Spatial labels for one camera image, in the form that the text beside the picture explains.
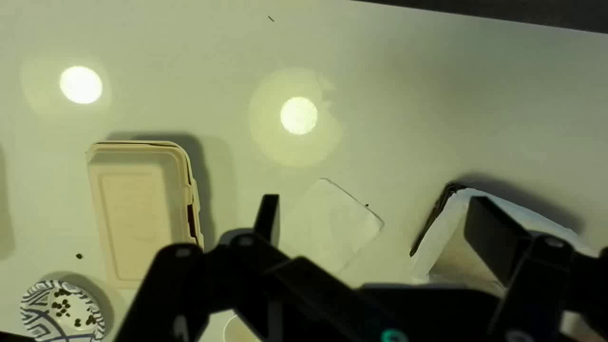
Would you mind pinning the patterned paper cup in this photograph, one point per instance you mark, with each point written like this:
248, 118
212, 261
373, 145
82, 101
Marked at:
60, 310

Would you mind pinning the beige clamshell lunch pack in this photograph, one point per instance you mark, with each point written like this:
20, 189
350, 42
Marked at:
136, 215

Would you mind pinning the black basket with white liner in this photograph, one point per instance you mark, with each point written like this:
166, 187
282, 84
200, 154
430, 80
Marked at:
449, 247

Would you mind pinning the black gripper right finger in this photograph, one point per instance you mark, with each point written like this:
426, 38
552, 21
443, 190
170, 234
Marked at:
538, 285

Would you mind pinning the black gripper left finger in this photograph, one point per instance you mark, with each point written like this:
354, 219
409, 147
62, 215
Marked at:
191, 285

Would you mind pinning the clear square plastic sheet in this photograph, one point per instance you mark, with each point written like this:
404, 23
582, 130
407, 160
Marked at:
339, 225

